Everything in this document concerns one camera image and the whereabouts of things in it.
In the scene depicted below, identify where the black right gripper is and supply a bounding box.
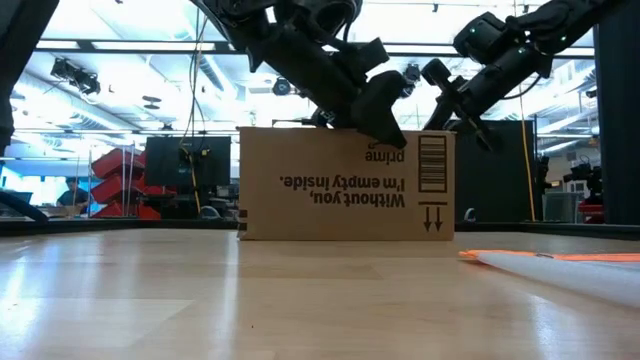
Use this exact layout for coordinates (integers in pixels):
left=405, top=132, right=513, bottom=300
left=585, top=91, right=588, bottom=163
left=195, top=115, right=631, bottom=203
left=423, top=46, right=554, bottom=133

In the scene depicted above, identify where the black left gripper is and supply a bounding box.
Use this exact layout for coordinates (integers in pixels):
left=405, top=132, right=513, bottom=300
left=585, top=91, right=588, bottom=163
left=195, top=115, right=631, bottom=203
left=247, top=23, right=409, bottom=150

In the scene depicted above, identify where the brown cardboard shipping box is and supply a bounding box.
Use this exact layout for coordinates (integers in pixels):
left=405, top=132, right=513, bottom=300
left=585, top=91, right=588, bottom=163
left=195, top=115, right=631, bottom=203
left=237, top=126, right=457, bottom=242

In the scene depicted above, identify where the white mesh pouch orange trim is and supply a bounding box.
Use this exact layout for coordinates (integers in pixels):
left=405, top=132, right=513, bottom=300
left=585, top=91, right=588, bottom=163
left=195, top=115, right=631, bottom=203
left=458, top=248, right=640, bottom=309

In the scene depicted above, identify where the black ceiling spotlight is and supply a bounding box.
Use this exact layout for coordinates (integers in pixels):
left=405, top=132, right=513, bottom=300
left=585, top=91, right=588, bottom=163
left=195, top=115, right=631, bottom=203
left=401, top=63, right=422, bottom=99

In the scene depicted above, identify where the grey crate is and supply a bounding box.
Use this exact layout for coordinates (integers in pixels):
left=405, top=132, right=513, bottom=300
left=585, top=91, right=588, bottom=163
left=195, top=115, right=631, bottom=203
left=542, top=192, right=581, bottom=224

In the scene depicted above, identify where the black monitor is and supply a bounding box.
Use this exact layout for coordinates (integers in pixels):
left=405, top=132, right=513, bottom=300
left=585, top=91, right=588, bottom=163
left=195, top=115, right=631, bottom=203
left=144, top=135, right=232, bottom=189

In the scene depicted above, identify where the red storage bin rack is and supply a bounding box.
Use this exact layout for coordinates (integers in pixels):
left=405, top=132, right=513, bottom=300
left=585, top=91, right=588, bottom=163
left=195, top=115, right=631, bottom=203
left=90, top=147, right=176, bottom=221

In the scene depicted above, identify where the person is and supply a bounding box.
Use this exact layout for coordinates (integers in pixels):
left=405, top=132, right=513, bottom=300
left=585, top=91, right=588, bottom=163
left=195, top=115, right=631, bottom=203
left=55, top=175, right=93, bottom=214

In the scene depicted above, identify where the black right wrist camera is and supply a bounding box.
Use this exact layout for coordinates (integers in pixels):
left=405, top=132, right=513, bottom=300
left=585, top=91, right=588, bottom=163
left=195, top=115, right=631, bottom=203
left=452, top=12, right=509, bottom=65

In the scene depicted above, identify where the yellow hanging cable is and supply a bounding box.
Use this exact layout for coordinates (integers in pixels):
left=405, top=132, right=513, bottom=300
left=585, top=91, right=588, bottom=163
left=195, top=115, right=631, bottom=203
left=517, top=84, right=536, bottom=223

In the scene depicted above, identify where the black camera rig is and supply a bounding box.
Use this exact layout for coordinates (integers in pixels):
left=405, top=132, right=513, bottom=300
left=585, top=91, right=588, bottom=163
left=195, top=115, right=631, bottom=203
left=562, top=154, right=605, bottom=204

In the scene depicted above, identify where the black frame post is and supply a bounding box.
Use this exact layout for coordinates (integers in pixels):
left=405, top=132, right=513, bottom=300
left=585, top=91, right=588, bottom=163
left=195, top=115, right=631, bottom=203
left=593, top=0, right=640, bottom=226

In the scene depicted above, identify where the hanging cable bundle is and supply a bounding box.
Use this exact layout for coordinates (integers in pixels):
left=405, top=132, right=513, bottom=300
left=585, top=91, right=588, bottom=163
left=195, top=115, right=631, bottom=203
left=179, top=0, right=209, bottom=146

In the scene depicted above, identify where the black curved hose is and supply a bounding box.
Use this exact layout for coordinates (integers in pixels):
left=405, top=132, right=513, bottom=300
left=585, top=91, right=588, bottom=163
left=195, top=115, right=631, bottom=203
left=0, top=189, right=50, bottom=225

